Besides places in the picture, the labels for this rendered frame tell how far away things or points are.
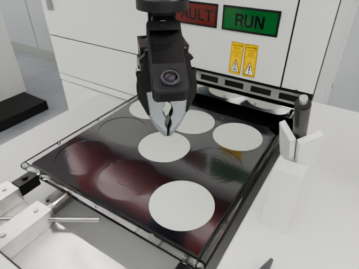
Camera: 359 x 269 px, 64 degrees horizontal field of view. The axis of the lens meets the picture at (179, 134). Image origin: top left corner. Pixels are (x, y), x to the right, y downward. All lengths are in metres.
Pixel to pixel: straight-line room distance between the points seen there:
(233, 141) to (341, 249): 0.30
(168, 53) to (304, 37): 0.31
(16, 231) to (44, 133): 0.40
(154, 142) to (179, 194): 0.15
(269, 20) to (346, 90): 1.66
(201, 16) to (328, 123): 0.34
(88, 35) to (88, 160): 0.47
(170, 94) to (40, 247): 0.28
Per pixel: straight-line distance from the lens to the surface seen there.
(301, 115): 0.24
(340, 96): 2.25
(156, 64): 0.36
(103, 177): 0.51
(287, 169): 0.30
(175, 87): 0.35
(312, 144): 0.29
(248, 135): 0.61
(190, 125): 0.63
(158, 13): 0.41
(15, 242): 0.47
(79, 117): 0.86
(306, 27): 0.61
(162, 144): 0.57
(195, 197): 0.47
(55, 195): 0.58
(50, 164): 0.57
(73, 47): 1.00
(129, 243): 0.52
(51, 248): 0.47
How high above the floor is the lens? 1.24
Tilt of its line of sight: 34 degrees down
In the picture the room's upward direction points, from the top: straight up
